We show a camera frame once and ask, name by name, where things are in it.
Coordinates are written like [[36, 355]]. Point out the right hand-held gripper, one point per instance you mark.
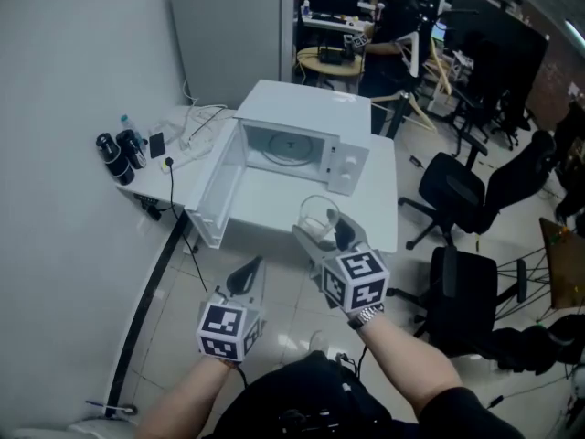
[[358, 286]]

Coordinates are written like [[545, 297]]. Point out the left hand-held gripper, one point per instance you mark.
[[224, 332]]

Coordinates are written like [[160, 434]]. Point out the clear glass cup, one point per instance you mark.
[[315, 217]]

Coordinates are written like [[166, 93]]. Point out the white microwave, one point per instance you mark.
[[301, 103]]

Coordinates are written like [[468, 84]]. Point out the person's right forearm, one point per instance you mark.
[[402, 364]]

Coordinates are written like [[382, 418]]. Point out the person's left forearm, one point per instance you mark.
[[187, 396]]

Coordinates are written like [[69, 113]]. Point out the silver wristwatch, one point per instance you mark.
[[365, 316]]

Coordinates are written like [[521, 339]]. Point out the person's shoe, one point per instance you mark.
[[319, 341]]

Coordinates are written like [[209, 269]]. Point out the black power adapter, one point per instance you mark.
[[416, 160]]

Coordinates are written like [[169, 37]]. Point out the black desk control box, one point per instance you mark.
[[148, 204]]

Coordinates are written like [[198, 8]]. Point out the person's black clothing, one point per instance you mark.
[[311, 396]]

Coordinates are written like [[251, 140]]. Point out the white power strip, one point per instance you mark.
[[192, 156]]

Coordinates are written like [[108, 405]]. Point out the black office chair with headrest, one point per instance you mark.
[[461, 199]]

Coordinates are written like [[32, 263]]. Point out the black armless office chair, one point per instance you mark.
[[461, 300]]

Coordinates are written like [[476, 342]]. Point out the black phone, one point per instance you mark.
[[157, 144]]

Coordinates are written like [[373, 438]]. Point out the small black tumbler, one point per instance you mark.
[[132, 149]]

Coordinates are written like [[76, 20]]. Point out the round wooden table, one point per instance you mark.
[[311, 64]]

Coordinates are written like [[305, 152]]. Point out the black device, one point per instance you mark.
[[331, 56]]

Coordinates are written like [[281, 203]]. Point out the large black tumbler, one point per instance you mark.
[[112, 156]]

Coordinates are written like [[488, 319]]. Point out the clear plastic water bottle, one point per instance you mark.
[[128, 124]]

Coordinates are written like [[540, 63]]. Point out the grey partition panel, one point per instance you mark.
[[228, 35]]

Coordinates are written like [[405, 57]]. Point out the brown wooden table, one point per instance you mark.
[[564, 268]]

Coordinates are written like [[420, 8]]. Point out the black computer monitor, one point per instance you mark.
[[336, 0]]

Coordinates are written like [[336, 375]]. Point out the black partition screen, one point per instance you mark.
[[498, 53]]

